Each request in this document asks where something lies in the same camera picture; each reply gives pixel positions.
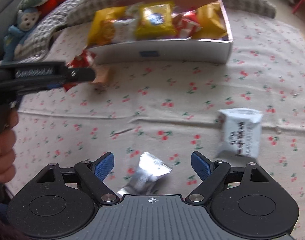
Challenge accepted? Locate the silver foil snack pack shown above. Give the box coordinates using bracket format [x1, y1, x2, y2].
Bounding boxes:
[117, 152, 172, 197]

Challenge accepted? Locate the white monkey biscuit pack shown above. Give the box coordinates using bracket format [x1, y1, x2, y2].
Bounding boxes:
[219, 108, 263, 159]

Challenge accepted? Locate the red white snack pack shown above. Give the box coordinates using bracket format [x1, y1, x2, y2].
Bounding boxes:
[63, 50, 96, 92]

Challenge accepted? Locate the brown snack pack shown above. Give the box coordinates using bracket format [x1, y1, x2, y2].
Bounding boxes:
[91, 64, 114, 91]

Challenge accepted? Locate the orange lotus cracker snack pack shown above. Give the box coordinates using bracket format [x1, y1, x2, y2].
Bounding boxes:
[97, 18, 138, 46]

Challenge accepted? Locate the yellow chips snack bag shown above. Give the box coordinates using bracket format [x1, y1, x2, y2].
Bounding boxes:
[135, 1, 176, 40]

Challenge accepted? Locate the person left hand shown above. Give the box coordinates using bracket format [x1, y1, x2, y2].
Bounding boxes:
[0, 109, 18, 184]

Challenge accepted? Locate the blue monkey plush toy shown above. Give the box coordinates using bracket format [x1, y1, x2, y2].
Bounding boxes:
[3, 8, 40, 63]

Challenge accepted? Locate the yellow snack bag left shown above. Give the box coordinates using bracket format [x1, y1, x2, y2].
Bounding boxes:
[87, 7, 126, 47]

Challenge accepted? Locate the white cardboard box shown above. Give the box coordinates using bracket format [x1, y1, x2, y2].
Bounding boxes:
[88, 0, 233, 64]

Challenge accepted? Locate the yellow snack bag right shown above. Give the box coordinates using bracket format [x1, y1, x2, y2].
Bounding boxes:
[192, 2, 227, 40]

